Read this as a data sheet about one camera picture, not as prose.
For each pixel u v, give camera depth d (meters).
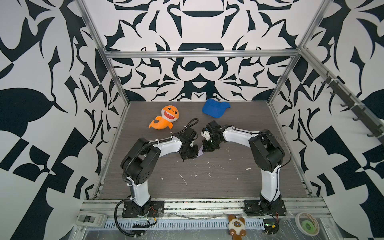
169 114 1.02
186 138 0.75
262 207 0.66
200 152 0.93
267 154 0.53
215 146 0.85
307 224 0.70
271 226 0.71
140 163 0.48
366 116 0.55
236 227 0.67
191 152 0.82
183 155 0.79
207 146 0.85
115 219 0.69
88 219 0.69
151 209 0.73
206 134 0.91
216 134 0.74
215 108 1.12
